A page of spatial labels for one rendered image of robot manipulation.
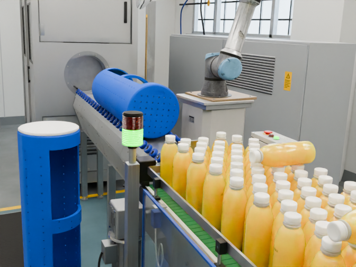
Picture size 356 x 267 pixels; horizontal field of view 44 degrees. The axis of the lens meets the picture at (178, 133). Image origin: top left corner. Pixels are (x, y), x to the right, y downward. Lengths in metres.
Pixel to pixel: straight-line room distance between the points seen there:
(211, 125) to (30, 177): 0.92
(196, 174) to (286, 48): 2.21
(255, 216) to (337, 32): 3.48
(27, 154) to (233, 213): 1.13
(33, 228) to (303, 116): 2.13
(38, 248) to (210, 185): 1.13
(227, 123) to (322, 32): 2.44
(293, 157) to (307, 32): 3.43
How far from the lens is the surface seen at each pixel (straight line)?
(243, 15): 2.26
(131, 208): 1.40
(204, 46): 4.45
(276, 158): 1.33
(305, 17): 4.77
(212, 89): 2.36
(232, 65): 2.22
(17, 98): 6.91
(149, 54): 3.27
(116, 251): 1.73
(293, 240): 1.03
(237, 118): 2.37
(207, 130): 2.29
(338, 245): 0.94
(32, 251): 2.26
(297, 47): 3.42
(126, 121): 1.31
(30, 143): 2.05
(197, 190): 1.45
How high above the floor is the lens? 1.51
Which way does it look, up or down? 14 degrees down
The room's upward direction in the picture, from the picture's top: 2 degrees clockwise
